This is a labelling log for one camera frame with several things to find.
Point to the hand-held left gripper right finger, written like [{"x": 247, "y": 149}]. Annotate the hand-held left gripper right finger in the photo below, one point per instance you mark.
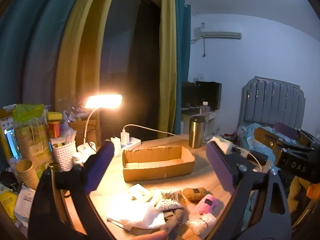
[{"x": 221, "y": 170}]

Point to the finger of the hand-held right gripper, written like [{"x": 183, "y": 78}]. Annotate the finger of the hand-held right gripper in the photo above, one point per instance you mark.
[
  {"x": 287, "y": 130},
  {"x": 267, "y": 138}
]

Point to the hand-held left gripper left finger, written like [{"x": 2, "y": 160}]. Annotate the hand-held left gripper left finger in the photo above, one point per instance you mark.
[{"x": 100, "y": 165}]

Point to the brown plush pouch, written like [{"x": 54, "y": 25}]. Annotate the brown plush pouch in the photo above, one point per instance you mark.
[{"x": 193, "y": 193}]

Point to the cardboard box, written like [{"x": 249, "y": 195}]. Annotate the cardboard box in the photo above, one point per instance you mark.
[{"x": 155, "y": 172}]

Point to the clear bubble wrap bag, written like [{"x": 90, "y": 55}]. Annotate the clear bubble wrap bag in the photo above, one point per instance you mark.
[{"x": 201, "y": 223}]

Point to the white soft cloth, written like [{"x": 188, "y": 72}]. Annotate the white soft cloth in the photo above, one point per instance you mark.
[{"x": 135, "y": 212}]

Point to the light blue blanket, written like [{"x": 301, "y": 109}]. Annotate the light blue blanket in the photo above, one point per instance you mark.
[{"x": 252, "y": 135}]

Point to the black phone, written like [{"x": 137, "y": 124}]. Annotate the black phone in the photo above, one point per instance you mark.
[{"x": 258, "y": 157}]

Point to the white pill bottle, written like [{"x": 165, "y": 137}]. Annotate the white pill bottle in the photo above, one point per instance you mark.
[{"x": 77, "y": 158}]

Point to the white yellow tissue box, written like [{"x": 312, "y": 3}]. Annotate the white yellow tissue box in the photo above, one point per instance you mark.
[{"x": 222, "y": 143}]

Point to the grey padded headboard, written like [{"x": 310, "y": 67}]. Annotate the grey padded headboard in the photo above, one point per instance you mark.
[{"x": 272, "y": 102}]

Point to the pink plush pouch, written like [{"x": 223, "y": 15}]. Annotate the pink plush pouch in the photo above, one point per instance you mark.
[{"x": 206, "y": 203}]

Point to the white woven plastic basket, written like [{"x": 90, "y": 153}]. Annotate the white woven plastic basket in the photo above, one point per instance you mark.
[{"x": 63, "y": 155}]

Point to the white power strip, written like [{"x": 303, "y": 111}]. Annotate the white power strip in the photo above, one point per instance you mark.
[{"x": 132, "y": 143}]

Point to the brown paper bag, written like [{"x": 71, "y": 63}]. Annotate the brown paper bag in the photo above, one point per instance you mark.
[{"x": 80, "y": 130}]

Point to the stainless steel tumbler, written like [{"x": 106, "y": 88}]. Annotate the stainless steel tumbler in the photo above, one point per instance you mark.
[{"x": 197, "y": 135}]

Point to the white plastic bag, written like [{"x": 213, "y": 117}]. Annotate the white plastic bag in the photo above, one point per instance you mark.
[{"x": 68, "y": 136}]

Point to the green cartoon tissue pack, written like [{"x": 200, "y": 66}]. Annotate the green cartoon tissue pack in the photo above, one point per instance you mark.
[{"x": 140, "y": 192}]

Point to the orange jar yellow lid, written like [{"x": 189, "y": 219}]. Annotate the orange jar yellow lid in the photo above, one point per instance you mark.
[{"x": 53, "y": 128}]

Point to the clear water bottle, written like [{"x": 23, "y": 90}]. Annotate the clear water bottle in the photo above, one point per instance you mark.
[{"x": 204, "y": 110}]

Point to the bag of cotton swabs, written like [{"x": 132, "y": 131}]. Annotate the bag of cotton swabs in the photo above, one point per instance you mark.
[{"x": 167, "y": 202}]

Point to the white desk lamp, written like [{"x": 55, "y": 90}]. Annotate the white desk lamp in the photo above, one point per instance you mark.
[{"x": 103, "y": 101}]

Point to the grey knitted sock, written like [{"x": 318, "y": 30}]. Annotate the grey knitted sock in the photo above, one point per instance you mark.
[{"x": 172, "y": 222}]

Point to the stack of brown paper cups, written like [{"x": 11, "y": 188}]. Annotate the stack of brown paper cups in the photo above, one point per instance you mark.
[{"x": 25, "y": 172}]

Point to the bagged paper cups green wrap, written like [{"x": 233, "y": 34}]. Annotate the bagged paper cups green wrap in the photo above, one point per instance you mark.
[{"x": 30, "y": 135}]

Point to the white packet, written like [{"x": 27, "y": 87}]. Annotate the white packet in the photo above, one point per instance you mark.
[{"x": 23, "y": 205}]

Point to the black pouch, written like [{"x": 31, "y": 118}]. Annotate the black pouch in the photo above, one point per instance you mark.
[{"x": 7, "y": 180}]

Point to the yellow packet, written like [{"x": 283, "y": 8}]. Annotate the yellow packet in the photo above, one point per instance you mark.
[{"x": 7, "y": 205}]

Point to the teal curtain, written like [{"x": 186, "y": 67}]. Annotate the teal curtain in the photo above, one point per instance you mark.
[
  {"x": 30, "y": 30},
  {"x": 182, "y": 67}
]

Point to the yellow curtain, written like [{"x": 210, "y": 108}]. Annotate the yellow curtain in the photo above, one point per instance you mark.
[
  {"x": 80, "y": 55},
  {"x": 167, "y": 67}
]

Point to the dark window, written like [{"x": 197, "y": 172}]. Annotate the dark window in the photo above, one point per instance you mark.
[{"x": 130, "y": 55}]

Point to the white air conditioner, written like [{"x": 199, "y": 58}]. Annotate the white air conditioner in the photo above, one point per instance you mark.
[{"x": 220, "y": 34}]

